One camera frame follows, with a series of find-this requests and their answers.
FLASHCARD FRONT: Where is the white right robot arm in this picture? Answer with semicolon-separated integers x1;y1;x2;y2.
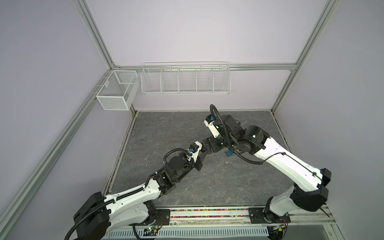
205;105;332;224

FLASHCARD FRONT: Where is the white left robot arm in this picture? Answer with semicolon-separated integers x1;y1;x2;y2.
65;143;212;240

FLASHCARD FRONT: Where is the white mesh box basket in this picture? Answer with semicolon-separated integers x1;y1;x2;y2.
96;70;140;111

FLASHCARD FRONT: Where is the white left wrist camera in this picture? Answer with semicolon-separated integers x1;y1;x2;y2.
187;141;203;163

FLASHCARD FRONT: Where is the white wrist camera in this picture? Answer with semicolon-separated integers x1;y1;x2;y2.
187;141;203;163
204;115;220;138

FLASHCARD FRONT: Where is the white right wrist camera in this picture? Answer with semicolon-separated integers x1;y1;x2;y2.
204;115;220;138

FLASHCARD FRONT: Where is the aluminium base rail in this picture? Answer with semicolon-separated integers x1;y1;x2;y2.
104;206;343;240

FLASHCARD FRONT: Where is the long white wire basket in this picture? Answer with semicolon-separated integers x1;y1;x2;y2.
141;62;232;95

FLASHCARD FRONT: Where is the aluminium frame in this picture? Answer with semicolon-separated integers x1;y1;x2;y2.
1;1;340;240

